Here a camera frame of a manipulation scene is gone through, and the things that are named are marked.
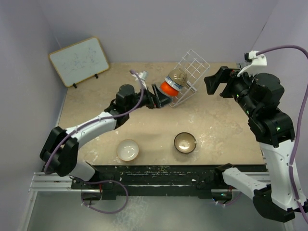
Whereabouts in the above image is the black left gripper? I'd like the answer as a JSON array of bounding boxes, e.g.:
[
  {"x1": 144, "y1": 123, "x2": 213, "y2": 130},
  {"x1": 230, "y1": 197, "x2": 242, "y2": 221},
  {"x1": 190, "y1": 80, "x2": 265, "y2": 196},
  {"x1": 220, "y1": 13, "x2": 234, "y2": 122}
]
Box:
[{"x1": 127, "y1": 85, "x2": 174, "y2": 113}]

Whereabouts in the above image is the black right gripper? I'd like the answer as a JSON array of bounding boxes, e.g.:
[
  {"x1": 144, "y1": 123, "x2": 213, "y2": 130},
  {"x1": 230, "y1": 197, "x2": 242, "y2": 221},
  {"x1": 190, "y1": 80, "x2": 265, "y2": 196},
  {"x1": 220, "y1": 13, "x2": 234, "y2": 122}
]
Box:
[{"x1": 205, "y1": 65, "x2": 260, "y2": 117}]

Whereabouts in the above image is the orange plastic bowl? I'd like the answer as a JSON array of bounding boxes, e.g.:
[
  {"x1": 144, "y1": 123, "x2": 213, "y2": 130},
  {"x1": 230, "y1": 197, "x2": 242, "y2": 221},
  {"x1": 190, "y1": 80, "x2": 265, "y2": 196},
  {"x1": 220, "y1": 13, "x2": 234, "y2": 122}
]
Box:
[{"x1": 160, "y1": 81, "x2": 179, "y2": 97}]

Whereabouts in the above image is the blue floral ceramic bowl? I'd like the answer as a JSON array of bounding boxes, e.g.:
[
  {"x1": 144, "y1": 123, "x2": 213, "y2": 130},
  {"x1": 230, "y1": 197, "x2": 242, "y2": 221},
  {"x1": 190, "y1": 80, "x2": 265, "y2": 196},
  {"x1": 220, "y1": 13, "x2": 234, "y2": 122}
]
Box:
[{"x1": 165, "y1": 76, "x2": 183, "y2": 91}]

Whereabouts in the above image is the black glossy bowl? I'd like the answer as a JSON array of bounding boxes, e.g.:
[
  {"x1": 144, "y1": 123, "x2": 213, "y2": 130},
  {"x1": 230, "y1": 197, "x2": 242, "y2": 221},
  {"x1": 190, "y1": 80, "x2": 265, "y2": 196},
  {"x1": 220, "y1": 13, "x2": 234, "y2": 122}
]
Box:
[{"x1": 168, "y1": 68, "x2": 188, "y2": 87}]

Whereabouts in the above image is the beige bowl dark rim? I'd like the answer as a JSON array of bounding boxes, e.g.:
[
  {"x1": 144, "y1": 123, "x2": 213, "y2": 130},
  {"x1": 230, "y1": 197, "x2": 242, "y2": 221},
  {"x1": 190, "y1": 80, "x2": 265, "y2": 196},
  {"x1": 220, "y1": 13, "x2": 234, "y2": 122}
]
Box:
[{"x1": 174, "y1": 132, "x2": 197, "y2": 154}]

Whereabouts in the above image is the white bowl orange rim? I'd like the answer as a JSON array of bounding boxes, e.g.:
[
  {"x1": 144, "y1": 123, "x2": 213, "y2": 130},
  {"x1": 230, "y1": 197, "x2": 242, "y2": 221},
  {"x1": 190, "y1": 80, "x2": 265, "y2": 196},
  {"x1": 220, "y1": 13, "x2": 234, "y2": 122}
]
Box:
[{"x1": 116, "y1": 139, "x2": 139, "y2": 162}]

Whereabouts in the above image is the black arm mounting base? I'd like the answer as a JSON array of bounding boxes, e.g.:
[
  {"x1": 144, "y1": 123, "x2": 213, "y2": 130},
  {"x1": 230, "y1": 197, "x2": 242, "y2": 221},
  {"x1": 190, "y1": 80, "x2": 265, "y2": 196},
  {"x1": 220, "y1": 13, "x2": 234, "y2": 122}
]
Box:
[{"x1": 41, "y1": 164, "x2": 268, "y2": 201}]

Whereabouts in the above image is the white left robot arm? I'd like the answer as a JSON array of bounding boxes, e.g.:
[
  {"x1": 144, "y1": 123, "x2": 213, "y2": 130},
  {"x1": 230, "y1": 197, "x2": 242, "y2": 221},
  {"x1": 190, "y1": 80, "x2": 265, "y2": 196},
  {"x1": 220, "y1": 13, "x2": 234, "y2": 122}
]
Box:
[{"x1": 39, "y1": 84, "x2": 172, "y2": 189}]

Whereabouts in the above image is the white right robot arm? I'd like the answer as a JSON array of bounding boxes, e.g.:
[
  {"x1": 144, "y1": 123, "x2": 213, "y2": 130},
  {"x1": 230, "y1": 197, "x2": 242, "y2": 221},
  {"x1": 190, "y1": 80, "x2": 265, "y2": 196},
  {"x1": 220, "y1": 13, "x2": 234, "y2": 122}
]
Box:
[{"x1": 204, "y1": 66, "x2": 308, "y2": 223}]

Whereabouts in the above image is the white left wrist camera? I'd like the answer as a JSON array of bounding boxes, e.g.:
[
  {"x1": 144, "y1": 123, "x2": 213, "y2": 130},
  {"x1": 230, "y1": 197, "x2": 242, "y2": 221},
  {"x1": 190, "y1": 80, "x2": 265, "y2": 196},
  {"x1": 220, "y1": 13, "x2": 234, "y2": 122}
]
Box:
[{"x1": 137, "y1": 71, "x2": 148, "y2": 89}]

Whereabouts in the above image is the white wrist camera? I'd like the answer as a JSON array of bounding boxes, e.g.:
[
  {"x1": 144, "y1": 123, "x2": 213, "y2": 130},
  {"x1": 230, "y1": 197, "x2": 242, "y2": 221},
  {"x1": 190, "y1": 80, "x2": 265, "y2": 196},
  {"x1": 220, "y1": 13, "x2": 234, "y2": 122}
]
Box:
[
  {"x1": 137, "y1": 71, "x2": 148, "y2": 89},
  {"x1": 241, "y1": 51, "x2": 267, "y2": 76}
]

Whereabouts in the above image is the white wire dish rack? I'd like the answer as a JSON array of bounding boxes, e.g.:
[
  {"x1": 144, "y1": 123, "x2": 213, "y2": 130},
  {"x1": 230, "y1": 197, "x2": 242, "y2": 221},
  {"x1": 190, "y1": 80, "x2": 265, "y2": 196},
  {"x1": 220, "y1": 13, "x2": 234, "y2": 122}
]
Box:
[{"x1": 170, "y1": 50, "x2": 210, "y2": 108}]

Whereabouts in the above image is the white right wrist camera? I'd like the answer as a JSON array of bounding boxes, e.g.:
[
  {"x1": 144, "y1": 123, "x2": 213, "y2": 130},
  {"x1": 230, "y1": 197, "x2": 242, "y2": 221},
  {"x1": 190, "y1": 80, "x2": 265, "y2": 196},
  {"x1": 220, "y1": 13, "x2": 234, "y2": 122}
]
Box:
[{"x1": 241, "y1": 51, "x2": 267, "y2": 76}]

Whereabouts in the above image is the small whiteboard wooden frame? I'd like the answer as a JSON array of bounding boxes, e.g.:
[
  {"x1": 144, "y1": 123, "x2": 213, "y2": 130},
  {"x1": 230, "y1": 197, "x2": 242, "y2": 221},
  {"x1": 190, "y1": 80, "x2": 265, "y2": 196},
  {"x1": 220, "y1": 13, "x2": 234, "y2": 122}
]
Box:
[{"x1": 49, "y1": 37, "x2": 109, "y2": 87}]

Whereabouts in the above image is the aluminium extrusion rail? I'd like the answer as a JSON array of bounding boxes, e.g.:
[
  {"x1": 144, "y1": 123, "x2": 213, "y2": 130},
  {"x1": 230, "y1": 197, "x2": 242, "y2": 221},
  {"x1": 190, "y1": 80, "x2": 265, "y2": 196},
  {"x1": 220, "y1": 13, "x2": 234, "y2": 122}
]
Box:
[{"x1": 29, "y1": 172, "x2": 72, "y2": 192}]

